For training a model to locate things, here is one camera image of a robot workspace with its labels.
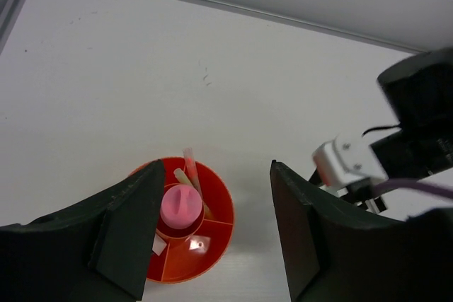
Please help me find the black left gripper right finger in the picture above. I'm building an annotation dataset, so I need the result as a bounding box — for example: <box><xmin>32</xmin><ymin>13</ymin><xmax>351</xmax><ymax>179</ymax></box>
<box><xmin>270</xmin><ymin>161</ymin><xmax>452</xmax><ymax>301</ymax></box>

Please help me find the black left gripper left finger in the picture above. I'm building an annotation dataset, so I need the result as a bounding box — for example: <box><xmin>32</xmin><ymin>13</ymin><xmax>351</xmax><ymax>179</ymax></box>
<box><xmin>1</xmin><ymin>160</ymin><xmax>165</xmax><ymax>301</ymax></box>

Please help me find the orange round desk organizer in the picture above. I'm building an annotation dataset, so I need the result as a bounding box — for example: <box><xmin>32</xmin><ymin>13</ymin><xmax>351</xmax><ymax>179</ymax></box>
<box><xmin>147</xmin><ymin>161</ymin><xmax>234</xmax><ymax>284</ymax></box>

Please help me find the pink glue stick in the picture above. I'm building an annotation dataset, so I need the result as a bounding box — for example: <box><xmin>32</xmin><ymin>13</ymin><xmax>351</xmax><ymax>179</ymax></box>
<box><xmin>160</xmin><ymin>184</ymin><xmax>204</xmax><ymax>230</ymax></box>

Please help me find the yellow pen with clear cap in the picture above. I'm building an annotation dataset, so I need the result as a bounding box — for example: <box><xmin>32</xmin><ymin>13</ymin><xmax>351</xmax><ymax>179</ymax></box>
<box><xmin>173</xmin><ymin>148</ymin><xmax>213</xmax><ymax>219</ymax></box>

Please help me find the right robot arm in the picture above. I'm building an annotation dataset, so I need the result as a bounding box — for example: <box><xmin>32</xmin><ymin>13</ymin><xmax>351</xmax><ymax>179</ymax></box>
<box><xmin>371</xmin><ymin>47</ymin><xmax>452</xmax><ymax>179</ymax></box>

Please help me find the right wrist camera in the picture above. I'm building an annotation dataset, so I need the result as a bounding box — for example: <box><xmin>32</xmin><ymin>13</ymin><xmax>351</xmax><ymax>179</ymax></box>
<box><xmin>306</xmin><ymin>133</ymin><xmax>389</xmax><ymax>215</ymax></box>

